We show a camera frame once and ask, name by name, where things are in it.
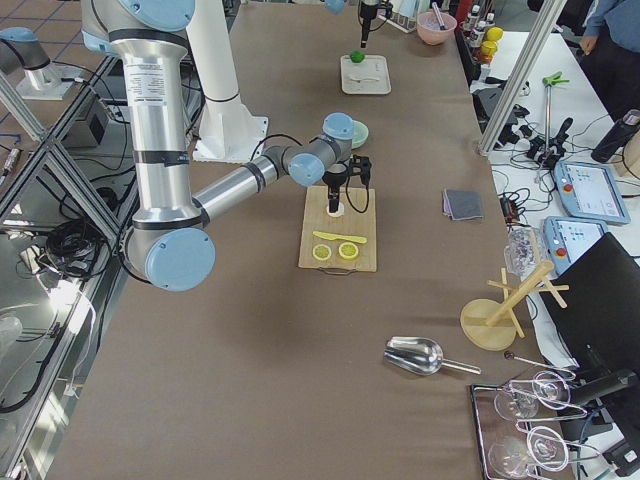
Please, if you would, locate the black water bottle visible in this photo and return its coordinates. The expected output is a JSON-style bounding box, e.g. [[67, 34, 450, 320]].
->
[[591, 109, 639, 163]]

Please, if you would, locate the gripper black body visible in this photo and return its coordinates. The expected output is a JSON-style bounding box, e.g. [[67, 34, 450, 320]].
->
[[358, 0, 378, 49], [322, 171, 346, 212]]

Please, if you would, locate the beige rabbit tray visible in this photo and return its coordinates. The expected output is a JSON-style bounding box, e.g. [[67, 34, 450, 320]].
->
[[340, 55, 391, 95]]

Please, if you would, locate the pale green bowl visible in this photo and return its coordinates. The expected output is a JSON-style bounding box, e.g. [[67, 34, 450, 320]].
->
[[352, 120, 369, 150]]

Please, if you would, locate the metal scoop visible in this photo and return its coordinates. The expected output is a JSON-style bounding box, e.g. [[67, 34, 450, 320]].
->
[[384, 336, 482, 376]]

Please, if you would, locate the wire glass rack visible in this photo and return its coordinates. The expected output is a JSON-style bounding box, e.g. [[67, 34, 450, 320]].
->
[[469, 367, 601, 479]]

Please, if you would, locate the green lime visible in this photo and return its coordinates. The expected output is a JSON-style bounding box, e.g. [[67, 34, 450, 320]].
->
[[349, 50, 366, 64]]

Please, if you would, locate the teach pendant near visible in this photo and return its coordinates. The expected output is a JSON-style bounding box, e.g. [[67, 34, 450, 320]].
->
[[543, 216, 608, 274]]

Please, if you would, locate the white steamed bun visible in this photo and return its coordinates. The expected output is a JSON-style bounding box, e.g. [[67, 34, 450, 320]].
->
[[326, 202, 345, 218]]

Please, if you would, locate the white ceramic spoon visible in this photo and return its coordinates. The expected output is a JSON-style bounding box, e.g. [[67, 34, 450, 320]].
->
[[348, 75, 380, 83]]

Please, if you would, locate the pink bowl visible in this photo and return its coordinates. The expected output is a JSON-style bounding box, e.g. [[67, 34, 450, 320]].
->
[[417, 11, 458, 45]]

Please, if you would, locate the grey folded cloth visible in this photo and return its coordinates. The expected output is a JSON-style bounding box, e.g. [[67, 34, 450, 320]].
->
[[442, 189, 484, 221]]

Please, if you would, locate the yellow plastic knife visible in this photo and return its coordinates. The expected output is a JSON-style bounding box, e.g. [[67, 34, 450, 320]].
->
[[312, 230, 368, 244]]

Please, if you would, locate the teach pendant far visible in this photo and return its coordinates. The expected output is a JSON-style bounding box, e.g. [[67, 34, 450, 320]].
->
[[553, 160, 631, 225]]

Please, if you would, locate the aluminium frame post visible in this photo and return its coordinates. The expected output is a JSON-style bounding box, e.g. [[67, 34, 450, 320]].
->
[[478, 0, 566, 157]]

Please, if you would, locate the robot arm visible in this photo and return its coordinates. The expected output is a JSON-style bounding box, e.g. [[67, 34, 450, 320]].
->
[[323, 0, 393, 49], [81, 1, 354, 291]]

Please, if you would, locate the teach pendant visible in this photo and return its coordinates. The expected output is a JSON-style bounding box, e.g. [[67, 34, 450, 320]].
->
[[553, 160, 631, 225], [543, 216, 608, 274]]

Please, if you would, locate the bamboo cutting board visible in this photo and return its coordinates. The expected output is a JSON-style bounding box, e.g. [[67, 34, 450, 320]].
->
[[298, 186, 377, 272]]

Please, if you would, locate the black monitor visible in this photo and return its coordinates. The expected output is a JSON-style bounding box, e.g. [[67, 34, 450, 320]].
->
[[541, 233, 639, 372]]

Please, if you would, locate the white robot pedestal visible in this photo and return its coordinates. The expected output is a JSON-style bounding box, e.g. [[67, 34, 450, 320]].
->
[[186, 0, 268, 163]]

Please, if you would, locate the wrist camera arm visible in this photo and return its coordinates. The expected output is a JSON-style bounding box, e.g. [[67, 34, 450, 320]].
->
[[347, 154, 372, 188]]

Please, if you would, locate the wooden cup tree stand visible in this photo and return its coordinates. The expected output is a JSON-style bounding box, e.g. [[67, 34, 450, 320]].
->
[[460, 260, 570, 351]]

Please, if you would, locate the lemon slice lower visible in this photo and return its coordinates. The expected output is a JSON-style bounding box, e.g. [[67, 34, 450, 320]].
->
[[312, 244, 332, 262]]

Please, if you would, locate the lemon half upper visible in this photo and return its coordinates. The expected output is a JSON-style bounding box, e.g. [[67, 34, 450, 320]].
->
[[338, 241, 360, 261]]

